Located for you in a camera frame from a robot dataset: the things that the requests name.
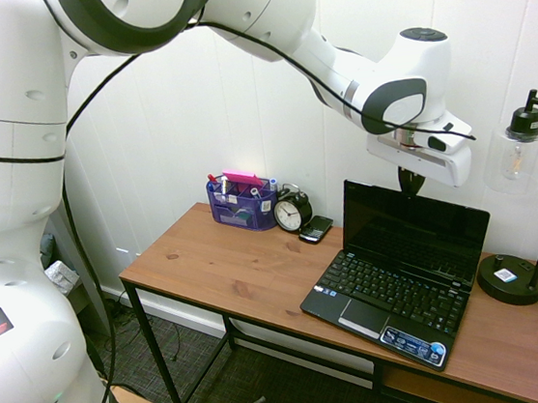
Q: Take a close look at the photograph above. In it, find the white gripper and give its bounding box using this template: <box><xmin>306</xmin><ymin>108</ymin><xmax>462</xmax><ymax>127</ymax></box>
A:
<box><xmin>361</xmin><ymin>107</ymin><xmax>480</xmax><ymax>202</ymax></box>

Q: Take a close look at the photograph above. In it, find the black laptop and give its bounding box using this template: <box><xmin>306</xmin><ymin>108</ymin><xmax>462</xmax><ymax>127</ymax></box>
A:
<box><xmin>286</xmin><ymin>162</ymin><xmax>509</xmax><ymax>388</ymax></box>

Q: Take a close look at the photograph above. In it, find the black mobile phone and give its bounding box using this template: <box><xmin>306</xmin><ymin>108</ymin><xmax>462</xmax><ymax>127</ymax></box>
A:
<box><xmin>296</xmin><ymin>213</ymin><xmax>338</xmax><ymax>246</ymax></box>

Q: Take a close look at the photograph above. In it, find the black twin-bell alarm clock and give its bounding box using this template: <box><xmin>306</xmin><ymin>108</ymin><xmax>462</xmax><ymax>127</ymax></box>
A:
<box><xmin>269</xmin><ymin>180</ymin><xmax>316</xmax><ymax>236</ymax></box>

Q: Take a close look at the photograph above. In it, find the black desk lamp glass shade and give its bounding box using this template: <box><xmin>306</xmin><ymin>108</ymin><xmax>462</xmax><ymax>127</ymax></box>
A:
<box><xmin>455</xmin><ymin>88</ymin><xmax>538</xmax><ymax>312</ymax></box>

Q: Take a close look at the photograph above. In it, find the pink sticky note pad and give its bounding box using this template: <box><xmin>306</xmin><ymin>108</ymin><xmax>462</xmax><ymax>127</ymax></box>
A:
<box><xmin>220</xmin><ymin>164</ymin><xmax>264</xmax><ymax>190</ymax></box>

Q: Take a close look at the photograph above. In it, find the purple mesh desk organizer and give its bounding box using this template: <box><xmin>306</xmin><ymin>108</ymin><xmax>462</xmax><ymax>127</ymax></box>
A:
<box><xmin>204</xmin><ymin>167</ymin><xmax>284</xmax><ymax>239</ymax></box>

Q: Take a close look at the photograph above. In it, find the crumpled silver foil bag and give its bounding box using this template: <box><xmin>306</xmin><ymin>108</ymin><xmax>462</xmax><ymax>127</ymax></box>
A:
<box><xmin>42</xmin><ymin>258</ymin><xmax>84</xmax><ymax>300</ymax></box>

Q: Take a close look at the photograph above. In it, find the black cable along robot arm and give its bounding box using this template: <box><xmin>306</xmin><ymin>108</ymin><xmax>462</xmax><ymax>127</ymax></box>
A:
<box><xmin>30</xmin><ymin>0</ymin><xmax>509</xmax><ymax>403</ymax></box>

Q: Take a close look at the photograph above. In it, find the wooden desk black metal frame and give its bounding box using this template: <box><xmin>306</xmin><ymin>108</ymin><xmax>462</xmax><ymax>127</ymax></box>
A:
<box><xmin>111</xmin><ymin>162</ymin><xmax>538</xmax><ymax>403</ymax></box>

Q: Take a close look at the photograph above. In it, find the black power cable on floor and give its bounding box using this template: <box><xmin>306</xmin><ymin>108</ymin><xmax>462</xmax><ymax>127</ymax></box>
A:
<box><xmin>104</xmin><ymin>289</ymin><xmax>187</xmax><ymax>372</ymax></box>

